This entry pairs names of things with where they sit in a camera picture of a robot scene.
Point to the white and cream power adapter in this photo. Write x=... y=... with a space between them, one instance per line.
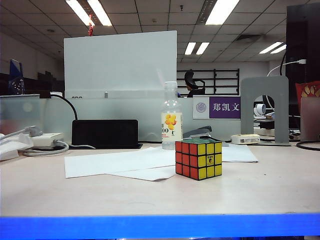
x=245 y=138

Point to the frosted glass desk partition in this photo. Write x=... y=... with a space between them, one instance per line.
x=120 y=108

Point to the large white paper sheet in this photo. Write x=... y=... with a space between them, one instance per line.
x=112 y=161

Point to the black wall shelf rack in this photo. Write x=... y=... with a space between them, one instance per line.
x=214 y=80

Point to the white power strip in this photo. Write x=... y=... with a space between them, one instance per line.
x=47 y=138

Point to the wide ceiling light panel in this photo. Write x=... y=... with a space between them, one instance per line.
x=221 y=12

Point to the tall black cabinet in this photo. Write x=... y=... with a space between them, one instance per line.
x=300 y=37

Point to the clear bottle with yellow label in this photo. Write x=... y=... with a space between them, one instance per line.
x=172 y=125

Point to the multicoloured Rubik's cube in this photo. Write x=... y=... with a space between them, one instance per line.
x=197 y=160

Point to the blue triangular trophy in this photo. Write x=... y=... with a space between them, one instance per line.
x=16 y=80

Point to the red cushion with gold print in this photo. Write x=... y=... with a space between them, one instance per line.
x=308 y=90

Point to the red hanging ornament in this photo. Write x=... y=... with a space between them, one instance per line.
x=91 y=28

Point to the slanted ceiling light tube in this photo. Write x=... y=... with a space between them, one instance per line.
x=270 y=47
x=278 y=49

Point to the short ceiling light tube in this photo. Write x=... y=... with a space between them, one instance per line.
x=190 y=48
x=202 y=48

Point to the black rectangular box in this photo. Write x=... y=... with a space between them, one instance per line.
x=105 y=133

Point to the blue table edge strip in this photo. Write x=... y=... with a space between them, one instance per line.
x=160 y=225

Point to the grey white plug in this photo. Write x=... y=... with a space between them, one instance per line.
x=33 y=130

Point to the black office chair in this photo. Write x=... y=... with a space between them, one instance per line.
x=190 y=77

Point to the small white desk fan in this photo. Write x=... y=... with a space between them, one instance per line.
x=259 y=110

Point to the black clamp block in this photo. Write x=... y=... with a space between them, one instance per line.
x=45 y=95

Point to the long ceiling light tube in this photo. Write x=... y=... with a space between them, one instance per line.
x=80 y=12
x=100 y=12

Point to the frosted pinkish panel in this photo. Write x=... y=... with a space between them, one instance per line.
x=310 y=120

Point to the purple and white name sign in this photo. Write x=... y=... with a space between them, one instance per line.
x=225 y=107

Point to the grey stapler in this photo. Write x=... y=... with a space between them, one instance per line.
x=197 y=131

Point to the large white board panel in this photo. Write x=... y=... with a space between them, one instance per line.
x=120 y=62

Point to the grey metal arched bookend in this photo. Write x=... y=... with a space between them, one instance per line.
x=247 y=112

